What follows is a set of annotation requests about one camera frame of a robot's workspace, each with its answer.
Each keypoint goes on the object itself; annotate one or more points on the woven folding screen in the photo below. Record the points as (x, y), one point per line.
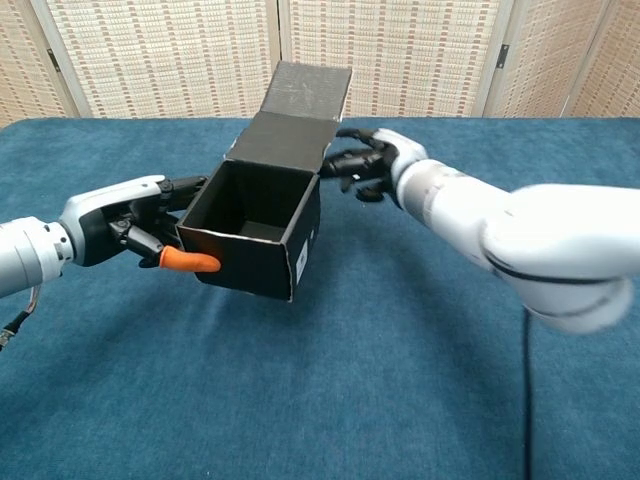
(165, 60)

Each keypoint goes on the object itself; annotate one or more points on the black cardboard box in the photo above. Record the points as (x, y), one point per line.
(250, 272)

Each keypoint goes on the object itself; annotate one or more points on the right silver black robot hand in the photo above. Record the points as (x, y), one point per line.
(395, 150)

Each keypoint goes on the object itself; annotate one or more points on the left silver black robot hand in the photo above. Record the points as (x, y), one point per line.
(110, 205)

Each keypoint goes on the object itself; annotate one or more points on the black screen hinge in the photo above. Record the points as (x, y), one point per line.
(52, 57)
(502, 55)

